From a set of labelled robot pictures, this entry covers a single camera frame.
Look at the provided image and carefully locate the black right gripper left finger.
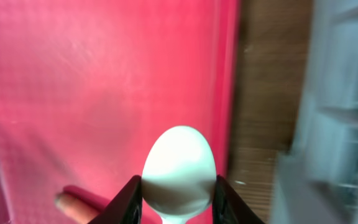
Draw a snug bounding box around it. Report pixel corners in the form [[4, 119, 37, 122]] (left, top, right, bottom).
[[88, 175, 142, 224]]

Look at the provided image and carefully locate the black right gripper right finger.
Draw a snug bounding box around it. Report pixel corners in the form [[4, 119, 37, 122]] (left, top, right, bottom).
[[212, 175, 264, 224]]

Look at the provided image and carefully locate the orange carrot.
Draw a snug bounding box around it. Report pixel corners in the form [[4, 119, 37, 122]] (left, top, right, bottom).
[[55, 192, 100, 224]]

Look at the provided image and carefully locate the white plastic spoon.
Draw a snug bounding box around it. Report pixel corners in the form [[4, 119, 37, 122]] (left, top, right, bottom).
[[141, 126, 217, 224]]

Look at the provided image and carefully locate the grey dishwasher rack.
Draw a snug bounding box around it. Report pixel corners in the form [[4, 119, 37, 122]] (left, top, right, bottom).
[[269, 0, 358, 223]]

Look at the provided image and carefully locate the red serving tray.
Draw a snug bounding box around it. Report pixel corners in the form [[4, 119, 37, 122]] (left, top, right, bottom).
[[0, 0, 239, 223]]

